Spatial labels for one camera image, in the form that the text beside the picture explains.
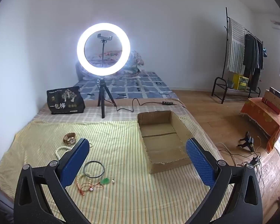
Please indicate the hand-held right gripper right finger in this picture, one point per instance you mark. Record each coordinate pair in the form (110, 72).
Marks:
(200, 163)

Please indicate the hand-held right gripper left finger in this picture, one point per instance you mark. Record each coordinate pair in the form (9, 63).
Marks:
(74, 163)

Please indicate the black bangle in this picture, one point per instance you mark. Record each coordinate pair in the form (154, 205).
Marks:
(94, 161)

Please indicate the small black floor tripod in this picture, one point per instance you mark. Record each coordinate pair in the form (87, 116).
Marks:
(247, 141)

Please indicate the black snack bag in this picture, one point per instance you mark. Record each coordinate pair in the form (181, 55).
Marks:
(65, 100)

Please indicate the orange cloth covered table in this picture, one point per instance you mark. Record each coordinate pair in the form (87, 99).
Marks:
(259, 116)

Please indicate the yellow crate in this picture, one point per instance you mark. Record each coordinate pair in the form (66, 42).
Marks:
(240, 82)

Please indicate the tan cardboard box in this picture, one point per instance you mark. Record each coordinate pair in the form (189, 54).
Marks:
(274, 103)

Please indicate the blue plaid bed sheet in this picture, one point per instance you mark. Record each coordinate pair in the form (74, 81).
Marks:
(135, 86)

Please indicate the dark flat box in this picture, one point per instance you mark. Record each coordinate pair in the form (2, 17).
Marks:
(277, 93)

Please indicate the black phone holder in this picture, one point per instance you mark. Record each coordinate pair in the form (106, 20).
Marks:
(104, 49)

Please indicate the dark hanging clothes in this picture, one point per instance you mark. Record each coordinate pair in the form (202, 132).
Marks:
(252, 56)

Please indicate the striped hanging towel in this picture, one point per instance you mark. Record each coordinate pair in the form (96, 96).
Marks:
(235, 49)

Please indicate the folded floral quilt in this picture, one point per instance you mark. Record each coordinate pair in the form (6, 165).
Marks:
(135, 58)

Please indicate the black clothes rack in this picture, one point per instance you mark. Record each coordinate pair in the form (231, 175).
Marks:
(226, 39)

